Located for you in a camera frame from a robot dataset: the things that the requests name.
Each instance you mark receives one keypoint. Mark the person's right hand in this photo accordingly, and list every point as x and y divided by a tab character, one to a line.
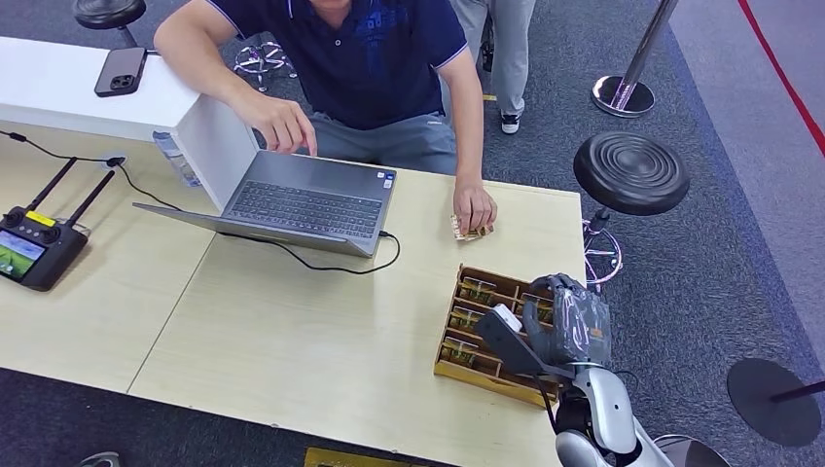
277	122

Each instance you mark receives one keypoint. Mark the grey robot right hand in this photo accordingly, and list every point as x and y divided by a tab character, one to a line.
580	329

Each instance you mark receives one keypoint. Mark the person's left hand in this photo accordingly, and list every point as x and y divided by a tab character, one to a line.
474	205

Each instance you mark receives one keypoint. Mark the person's left forearm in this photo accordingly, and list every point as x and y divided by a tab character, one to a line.
469	142

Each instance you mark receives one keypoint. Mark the person's right forearm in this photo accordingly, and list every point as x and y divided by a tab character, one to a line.
200	68

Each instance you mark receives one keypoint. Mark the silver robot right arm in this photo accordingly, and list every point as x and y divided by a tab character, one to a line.
606	406

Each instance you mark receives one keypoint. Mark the seated person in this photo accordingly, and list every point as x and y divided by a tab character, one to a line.
374	71

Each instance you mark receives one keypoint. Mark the wooden card tray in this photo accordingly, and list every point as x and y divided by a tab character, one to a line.
464	380

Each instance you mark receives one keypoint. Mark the standing person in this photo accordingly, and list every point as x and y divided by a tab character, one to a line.
509	45

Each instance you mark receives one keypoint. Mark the chrome stool base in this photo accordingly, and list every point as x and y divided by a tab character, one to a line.
263	59

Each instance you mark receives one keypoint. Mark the grey laptop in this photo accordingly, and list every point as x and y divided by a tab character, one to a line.
303	206

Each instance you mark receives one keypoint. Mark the clear water bottle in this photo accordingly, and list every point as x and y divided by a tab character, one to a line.
175	158

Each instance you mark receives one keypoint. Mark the black round stool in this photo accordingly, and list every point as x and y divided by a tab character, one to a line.
631	171
109	11

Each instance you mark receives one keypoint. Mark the dark smartphone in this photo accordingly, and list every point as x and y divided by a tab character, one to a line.
120	71

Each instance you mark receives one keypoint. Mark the chrome stanchion base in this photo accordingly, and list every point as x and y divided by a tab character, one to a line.
696	454

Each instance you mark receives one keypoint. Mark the white desk cabinet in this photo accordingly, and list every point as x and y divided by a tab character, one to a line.
84	90

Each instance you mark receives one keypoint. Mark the black stanchion base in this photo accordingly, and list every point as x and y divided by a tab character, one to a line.
767	403

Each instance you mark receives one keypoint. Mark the yellow floor tape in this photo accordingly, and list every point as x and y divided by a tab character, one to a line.
361	459

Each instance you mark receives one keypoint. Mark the black remote controller with screen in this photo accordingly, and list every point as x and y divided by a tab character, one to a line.
39	248

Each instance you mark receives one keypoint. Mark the red floor tape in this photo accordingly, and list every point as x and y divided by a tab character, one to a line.
789	84

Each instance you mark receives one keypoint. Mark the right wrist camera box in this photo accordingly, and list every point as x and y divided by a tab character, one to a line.
509	348

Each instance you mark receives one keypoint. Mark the chrome stanchion post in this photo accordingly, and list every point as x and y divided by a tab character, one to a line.
624	95

